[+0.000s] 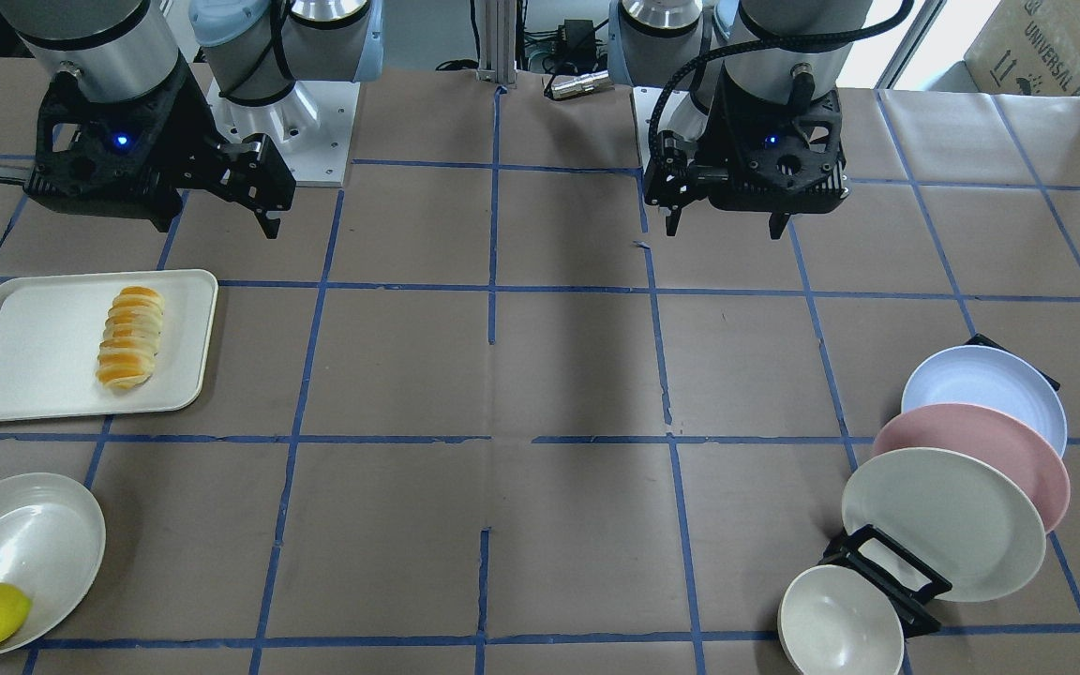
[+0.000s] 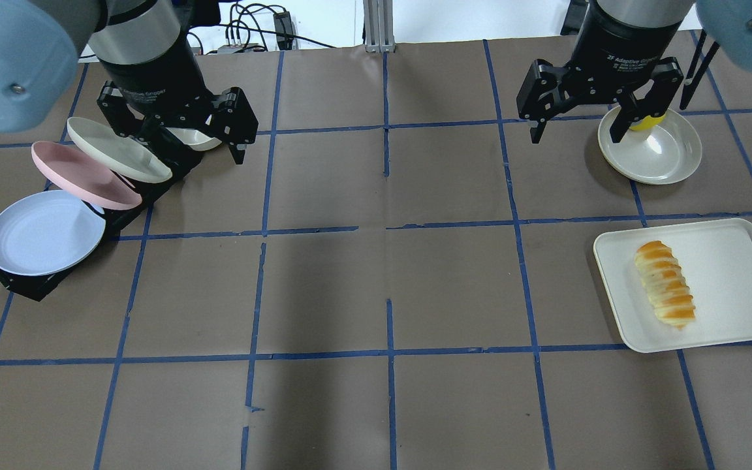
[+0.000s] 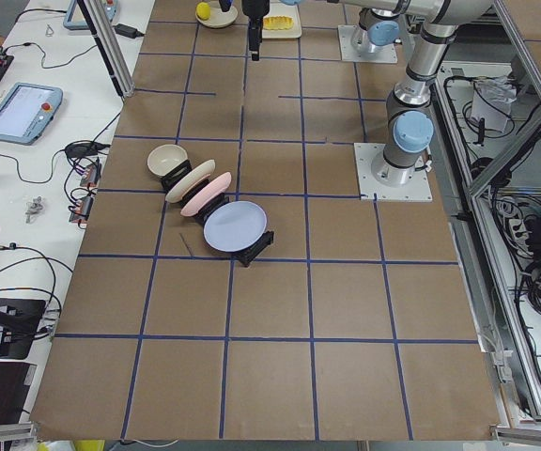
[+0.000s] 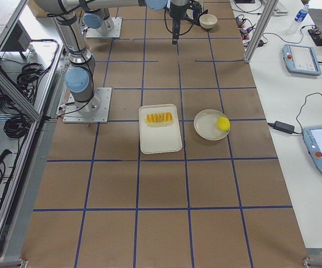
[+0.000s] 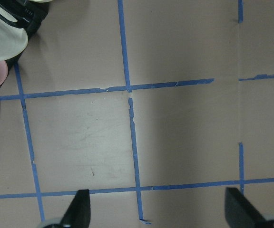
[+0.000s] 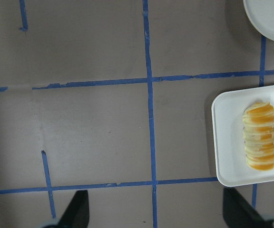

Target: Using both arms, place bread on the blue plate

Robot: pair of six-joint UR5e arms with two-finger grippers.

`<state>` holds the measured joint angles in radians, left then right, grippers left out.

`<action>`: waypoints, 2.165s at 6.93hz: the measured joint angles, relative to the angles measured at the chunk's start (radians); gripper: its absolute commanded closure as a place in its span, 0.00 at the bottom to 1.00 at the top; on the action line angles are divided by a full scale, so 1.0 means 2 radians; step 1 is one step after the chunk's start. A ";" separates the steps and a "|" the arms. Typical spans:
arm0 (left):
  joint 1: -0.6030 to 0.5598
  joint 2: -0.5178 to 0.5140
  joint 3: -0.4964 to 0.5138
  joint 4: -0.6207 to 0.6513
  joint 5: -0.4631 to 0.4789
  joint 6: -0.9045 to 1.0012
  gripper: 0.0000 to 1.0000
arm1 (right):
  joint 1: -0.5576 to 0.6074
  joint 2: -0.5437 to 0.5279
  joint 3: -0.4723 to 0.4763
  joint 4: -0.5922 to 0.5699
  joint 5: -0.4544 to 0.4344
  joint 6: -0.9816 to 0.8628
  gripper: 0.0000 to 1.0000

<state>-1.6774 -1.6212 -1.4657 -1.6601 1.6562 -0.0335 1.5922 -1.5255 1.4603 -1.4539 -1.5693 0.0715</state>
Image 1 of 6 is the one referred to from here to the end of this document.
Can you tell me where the silver cylindrical connector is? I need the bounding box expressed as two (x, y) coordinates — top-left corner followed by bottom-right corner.
(544, 71), (616, 102)

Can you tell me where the small cream bowl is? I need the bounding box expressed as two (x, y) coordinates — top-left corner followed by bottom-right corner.
(777, 565), (905, 674)

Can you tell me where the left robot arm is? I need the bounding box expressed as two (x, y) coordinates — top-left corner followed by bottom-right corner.
(607, 1), (913, 239)

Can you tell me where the cream plate in rack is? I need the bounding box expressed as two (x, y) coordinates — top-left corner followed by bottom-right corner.
(841, 447), (1047, 603)

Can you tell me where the white rectangular tray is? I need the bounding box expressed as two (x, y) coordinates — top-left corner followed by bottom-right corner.
(0, 269), (218, 422)

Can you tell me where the cardboard box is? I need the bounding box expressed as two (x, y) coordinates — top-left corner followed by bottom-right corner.
(964, 1), (1080, 96)

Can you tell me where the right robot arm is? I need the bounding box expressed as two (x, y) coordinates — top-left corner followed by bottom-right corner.
(0, 1), (384, 239)

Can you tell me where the striped bread roll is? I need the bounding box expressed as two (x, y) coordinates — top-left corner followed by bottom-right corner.
(96, 286), (166, 390)

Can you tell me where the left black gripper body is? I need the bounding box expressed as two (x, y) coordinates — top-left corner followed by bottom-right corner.
(644, 67), (849, 215)

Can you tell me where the aluminium frame post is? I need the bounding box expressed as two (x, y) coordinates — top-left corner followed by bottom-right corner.
(474, 0), (521, 89)

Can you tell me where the black power adapter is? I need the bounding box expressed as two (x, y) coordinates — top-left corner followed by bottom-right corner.
(557, 19), (597, 60)

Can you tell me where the pink plate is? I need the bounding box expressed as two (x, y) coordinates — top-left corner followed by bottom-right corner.
(870, 402), (1072, 534)

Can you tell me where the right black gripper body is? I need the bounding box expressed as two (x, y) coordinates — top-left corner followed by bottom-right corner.
(22, 64), (233, 233)

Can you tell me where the black dish rack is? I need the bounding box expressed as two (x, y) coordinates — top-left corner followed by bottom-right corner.
(816, 334), (1062, 639)

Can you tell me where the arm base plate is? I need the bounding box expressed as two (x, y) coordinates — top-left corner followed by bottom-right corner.
(632, 86), (719, 172)
(207, 81), (361, 188)

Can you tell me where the blue plate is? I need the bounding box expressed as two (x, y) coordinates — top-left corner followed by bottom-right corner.
(900, 343), (1069, 457)

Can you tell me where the white plate with lemon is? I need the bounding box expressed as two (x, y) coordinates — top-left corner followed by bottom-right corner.
(0, 472), (106, 654)

